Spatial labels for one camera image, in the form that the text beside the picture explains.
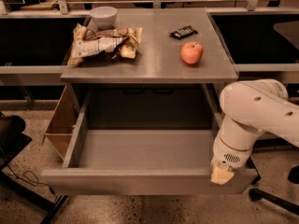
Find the black stand leg left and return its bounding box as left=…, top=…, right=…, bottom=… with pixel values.
left=0, top=170, right=69, bottom=224

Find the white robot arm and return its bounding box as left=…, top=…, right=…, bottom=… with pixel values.
left=211, top=79, right=299, bottom=185

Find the white bowl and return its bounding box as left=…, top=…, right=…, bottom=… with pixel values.
left=90, top=7, right=118, bottom=28

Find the grey drawer cabinet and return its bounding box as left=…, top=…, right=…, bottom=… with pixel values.
left=62, top=8, right=237, bottom=129

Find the red apple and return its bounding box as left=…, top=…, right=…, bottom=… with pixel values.
left=180, top=41, right=204, bottom=64

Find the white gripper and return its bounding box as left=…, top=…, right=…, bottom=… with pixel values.
left=211, top=116, right=264, bottom=185

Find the brown cardboard box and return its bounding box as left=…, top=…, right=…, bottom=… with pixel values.
left=44, top=88, right=78, bottom=159

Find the crumpled chip bag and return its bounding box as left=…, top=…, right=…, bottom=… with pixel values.
left=67, top=24, right=143, bottom=66

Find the grey top drawer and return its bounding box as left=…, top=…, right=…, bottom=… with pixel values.
left=42, top=85, right=258, bottom=195

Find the black stand base right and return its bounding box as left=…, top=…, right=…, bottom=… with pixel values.
left=247, top=138, right=298, bottom=185

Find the black chair wheel leg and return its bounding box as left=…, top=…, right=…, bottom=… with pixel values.
left=249, top=166, right=299, bottom=216

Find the black snack bar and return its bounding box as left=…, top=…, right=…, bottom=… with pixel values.
left=170, top=25, right=197, bottom=40

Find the black cable on floor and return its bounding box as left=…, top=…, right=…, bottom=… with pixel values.
left=6, top=163, right=57, bottom=196

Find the black bag on left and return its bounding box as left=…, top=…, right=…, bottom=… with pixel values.
left=0, top=115, right=32, bottom=169

